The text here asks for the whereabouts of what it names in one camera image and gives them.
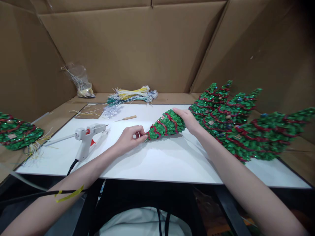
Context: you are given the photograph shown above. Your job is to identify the person's right hand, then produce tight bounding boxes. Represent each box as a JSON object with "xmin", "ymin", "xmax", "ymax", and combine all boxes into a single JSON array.
[{"xmin": 172, "ymin": 107, "xmax": 206, "ymax": 137}]

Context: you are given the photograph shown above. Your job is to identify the person's left hand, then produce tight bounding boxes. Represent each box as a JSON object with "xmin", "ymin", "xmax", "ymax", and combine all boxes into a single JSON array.
[{"xmin": 115, "ymin": 125, "xmax": 148, "ymax": 151}]

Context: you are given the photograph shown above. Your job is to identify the small green cone tree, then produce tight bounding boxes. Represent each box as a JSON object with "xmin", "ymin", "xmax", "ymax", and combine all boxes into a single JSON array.
[{"xmin": 143, "ymin": 109, "xmax": 185, "ymax": 143}]

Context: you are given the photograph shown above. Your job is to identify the green decorated tree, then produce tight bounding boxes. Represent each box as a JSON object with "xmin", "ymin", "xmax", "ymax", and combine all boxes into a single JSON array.
[
  {"xmin": 219, "ymin": 107, "xmax": 315, "ymax": 165},
  {"xmin": 0, "ymin": 112, "xmax": 45, "ymax": 151},
  {"xmin": 200, "ymin": 88, "xmax": 263, "ymax": 138},
  {"xmin": 189, "ymin": 80, "xmax": 234, "ymax": 118}
]

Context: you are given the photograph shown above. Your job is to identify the white work board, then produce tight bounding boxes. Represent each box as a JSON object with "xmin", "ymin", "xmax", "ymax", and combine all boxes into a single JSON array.
[{"xmin": 14, "ymin": 104, "xmax": 313, "ymax": 190}]

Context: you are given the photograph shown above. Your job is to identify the bundle of clear bulbs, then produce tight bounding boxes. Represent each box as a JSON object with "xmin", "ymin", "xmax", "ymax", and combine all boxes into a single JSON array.
[{"xmin": 100, "ymin": 104, "xmax": 123, "ymax": 120}]

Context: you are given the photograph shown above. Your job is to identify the flat brown cardboard piece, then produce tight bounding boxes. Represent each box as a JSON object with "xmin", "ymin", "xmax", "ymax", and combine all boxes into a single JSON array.
[{"xmin": 73, "ymin": 103, "xmax": 106, "ymax": 119}]

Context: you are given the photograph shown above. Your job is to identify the white hot glue gun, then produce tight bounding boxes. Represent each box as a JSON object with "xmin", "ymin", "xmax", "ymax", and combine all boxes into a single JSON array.
[{"xmin": 44, "ymin": 123, "xmax": 111, "ymax": 163}]

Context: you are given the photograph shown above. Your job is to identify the clear plastic bag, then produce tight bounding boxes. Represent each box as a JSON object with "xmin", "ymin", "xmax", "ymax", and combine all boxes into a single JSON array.
[{"xmin": 61, "ymin": 62, "xmax": 96, "ymax": 99}]

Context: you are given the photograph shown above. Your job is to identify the person's body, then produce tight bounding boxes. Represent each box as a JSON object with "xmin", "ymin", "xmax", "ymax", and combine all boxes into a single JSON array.
[{"xmin": 98, "ymin": 206, "xmax": 195, "ymax": 236}]

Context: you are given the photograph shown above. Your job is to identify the yellow tape strip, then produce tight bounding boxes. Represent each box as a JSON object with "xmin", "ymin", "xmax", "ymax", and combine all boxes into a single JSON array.
[{"xmin": 54, "ymin": 185, "xmax": 85, "ymax": 204}]

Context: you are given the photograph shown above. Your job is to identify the bundle of yellow green wires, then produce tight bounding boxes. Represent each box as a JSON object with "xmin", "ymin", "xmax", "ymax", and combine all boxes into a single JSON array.
[{"xmin": 106, "ymin": 87, "xmax": 158, "ymax": 105}]

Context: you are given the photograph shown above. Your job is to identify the awl with wooden handle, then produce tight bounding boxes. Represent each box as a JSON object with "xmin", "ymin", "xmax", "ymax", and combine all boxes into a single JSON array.
[{"xmin": 113, "ymin": 115, "xmax": 137, "ymax": 123}]

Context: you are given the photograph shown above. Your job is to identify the brown cardboard enclosure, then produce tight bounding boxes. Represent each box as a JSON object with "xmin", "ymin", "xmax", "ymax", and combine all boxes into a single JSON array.
[{"xmin": 0, "ymin": 0, "xmax": 315, "ymax": 187}]

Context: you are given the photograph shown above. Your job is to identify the loose wire strands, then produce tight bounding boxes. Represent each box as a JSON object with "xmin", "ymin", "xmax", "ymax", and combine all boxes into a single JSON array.
[{"xmin": 14, "ymin": 127, "xmax": 60, "ymax": 169}]

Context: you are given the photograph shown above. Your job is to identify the black glue gun cable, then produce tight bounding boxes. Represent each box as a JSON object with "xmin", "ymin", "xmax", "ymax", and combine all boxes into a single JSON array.
[{"xmin": 0, "ymin": 158, "xmax": 90, "ymax": 207}]

